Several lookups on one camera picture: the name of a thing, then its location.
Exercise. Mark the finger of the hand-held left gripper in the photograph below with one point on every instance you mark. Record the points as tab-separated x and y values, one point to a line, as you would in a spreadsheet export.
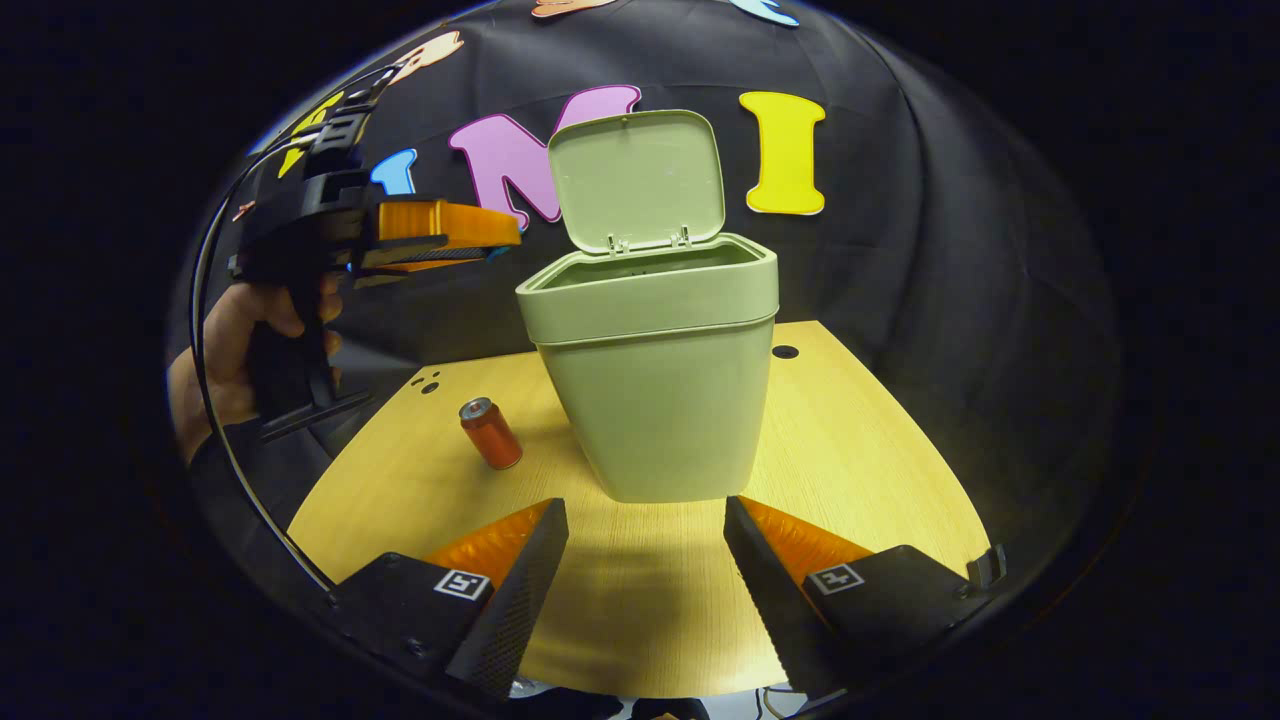
440	222
430	256

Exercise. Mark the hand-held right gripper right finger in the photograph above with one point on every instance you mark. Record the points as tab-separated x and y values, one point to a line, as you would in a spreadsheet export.
775	610

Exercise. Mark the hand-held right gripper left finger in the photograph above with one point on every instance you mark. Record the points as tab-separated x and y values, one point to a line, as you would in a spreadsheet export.
510	610

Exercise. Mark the red pop can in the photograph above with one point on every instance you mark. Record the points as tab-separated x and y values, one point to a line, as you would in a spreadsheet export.
492	435

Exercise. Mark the green desktop garbage bin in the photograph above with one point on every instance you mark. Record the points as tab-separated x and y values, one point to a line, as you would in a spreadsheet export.
660	400

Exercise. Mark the black backdrop cloth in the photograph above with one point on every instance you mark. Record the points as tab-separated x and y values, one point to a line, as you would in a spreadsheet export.
900	280

